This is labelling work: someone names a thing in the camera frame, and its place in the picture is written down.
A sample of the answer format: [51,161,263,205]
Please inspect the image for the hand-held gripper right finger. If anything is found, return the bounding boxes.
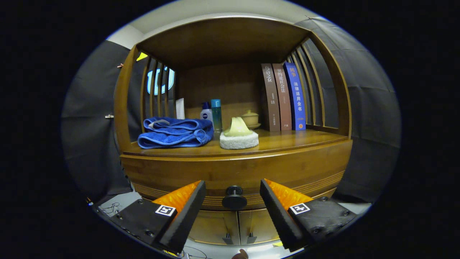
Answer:
[259,179,358,252]

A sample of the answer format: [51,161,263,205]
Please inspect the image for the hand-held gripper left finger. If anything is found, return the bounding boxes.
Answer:
[94,180,207,254]

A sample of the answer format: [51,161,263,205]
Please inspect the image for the pale yellow handled white brush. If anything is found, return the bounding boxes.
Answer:
[220,117,259,150]

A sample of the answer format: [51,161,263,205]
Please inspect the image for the wooden countertop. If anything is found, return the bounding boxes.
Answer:
[122,129,350,158]

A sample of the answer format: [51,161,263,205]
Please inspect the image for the brown wooden cabinet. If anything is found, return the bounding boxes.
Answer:
[114,16,353,249]

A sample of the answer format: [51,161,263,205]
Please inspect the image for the blue folded towel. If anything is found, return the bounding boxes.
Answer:
[137,117,215,149]

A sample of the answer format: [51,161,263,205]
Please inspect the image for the beige lidded teacup with saucer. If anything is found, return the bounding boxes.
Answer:
[241,110,262,130]

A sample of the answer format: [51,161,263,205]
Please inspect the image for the white bottle with blue cap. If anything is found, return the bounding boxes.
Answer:
[200,102,214,123]

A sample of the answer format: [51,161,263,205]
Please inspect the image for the teal clear bottle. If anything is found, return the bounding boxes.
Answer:
[211,99,223,140]

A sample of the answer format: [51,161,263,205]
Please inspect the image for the reddish brown book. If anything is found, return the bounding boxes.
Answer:
[272,63,292,131]

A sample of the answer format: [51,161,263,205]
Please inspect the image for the dark brown book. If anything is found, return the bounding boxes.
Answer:
[261,63,281,132]

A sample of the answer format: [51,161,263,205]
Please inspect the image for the blue book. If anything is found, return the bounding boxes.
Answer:
[283,62,307,131]

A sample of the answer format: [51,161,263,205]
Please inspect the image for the thin floor cables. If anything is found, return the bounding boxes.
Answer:
[180,246,213,259]
[98,201,122,217]

